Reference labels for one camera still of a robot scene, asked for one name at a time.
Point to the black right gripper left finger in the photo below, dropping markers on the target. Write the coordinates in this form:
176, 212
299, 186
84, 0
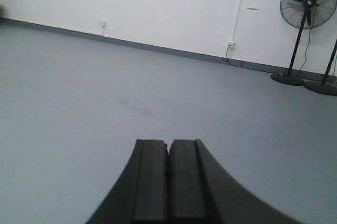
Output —
140, 193

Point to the black pedestal fan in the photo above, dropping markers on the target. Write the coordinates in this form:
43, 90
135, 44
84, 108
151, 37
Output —
302, 14

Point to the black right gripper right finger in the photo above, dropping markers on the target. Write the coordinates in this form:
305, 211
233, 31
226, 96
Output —
202, 191

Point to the white wall socket right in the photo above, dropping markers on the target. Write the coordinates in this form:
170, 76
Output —
231, 44

